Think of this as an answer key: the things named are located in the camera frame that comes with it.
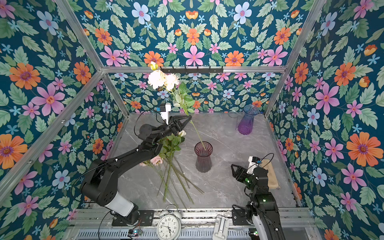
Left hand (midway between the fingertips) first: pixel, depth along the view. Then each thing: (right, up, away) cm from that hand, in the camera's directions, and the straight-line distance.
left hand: (191, 116), depth 63 cm
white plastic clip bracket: (+14, -52, +6) cm, 54 cm away
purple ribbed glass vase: (+35, -3, +39) cm, 52 cm away
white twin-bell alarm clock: (-10, -51, +5) cm, 52 cm away
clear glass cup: (+25, 0, +35) cm, 43 cm away
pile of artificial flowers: (-15, -31, +26) cm, 43 cm away
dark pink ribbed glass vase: (+5, -17, +13) cm, 22 cm away
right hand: (+22, -26, +17) cm, 39 cm away
